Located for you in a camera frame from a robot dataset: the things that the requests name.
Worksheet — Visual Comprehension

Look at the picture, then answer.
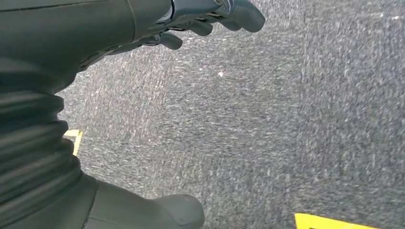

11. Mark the yellow floor tape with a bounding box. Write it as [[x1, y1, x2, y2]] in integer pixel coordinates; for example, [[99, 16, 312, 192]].
[[63, 129, 84, 157], [294, 213, 380, 229]]

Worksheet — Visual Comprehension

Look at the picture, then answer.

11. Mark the robot left arm ribbed sleeve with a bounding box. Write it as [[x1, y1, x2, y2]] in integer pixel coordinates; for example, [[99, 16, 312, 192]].
[[0, 62, 84, 226]]

